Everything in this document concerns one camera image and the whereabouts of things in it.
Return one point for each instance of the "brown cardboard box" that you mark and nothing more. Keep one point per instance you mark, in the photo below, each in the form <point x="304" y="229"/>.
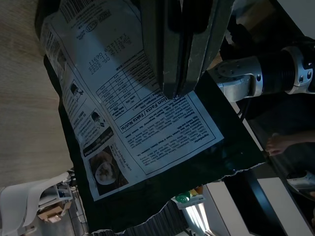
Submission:
<point x="53" y="214"/>

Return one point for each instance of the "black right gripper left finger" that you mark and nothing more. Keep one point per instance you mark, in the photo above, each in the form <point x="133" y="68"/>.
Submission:
<point x="162" y="54"/>

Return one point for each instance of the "person bare foot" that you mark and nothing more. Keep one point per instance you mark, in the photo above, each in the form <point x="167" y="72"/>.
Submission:
<point x="278" y="145"/>

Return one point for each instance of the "white plastic chair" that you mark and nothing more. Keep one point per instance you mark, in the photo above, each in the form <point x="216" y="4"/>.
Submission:
<point x="17" y="201"/>

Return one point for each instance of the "green food seasoning packet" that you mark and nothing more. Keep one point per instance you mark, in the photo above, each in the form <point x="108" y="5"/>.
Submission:
<point x="137" y="137"/>

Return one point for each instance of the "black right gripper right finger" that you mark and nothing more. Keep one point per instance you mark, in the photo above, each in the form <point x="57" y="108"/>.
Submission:
<point x="201" y="54"/>

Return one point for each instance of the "yellow green juice carton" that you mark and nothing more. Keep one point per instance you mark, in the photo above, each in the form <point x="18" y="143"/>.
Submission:
<point x="187" y="197"/>

